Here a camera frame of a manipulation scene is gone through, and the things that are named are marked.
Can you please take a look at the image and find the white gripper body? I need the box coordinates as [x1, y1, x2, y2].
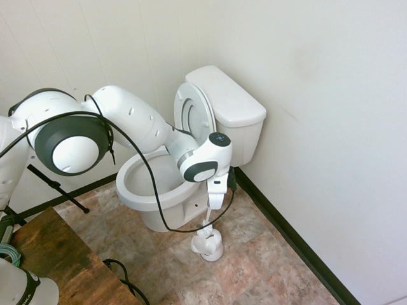
[207, 171, 230, 196]

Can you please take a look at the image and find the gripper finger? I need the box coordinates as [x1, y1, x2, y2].
[207, 193, 226, 212]

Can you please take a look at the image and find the white toilet brush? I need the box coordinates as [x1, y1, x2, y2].
[196, 207, 215, 240]

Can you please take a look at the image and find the white toilet brush holder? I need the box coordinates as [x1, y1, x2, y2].
[190, 231, 224, 262]

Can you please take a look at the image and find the white toilet tank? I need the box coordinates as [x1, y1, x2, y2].
[215, 118, 265, 167]

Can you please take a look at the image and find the white toilet bowl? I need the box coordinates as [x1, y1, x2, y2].
[115, 148, 237, 233]

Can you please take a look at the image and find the white toilet seat lid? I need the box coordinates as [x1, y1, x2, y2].
[173, 81, 219, 144]

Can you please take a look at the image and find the white toilet tank lid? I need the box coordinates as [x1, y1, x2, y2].
[184, 65, 268, 128]

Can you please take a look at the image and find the dark wooden table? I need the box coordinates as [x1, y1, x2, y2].
[8, 205, 142, 305]

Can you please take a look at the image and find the black wall baseboard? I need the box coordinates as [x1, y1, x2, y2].
[8, 172, 121, 220]
[234, 166, 364, 305]

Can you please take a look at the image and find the black power cable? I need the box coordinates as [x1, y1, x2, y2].
[102, 258, 151, 305]

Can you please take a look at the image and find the black camera stand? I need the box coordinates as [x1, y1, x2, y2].
[0, 164, 91, 227]

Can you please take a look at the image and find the green coiled cable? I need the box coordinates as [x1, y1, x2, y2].
[0, 243, 23, 271]

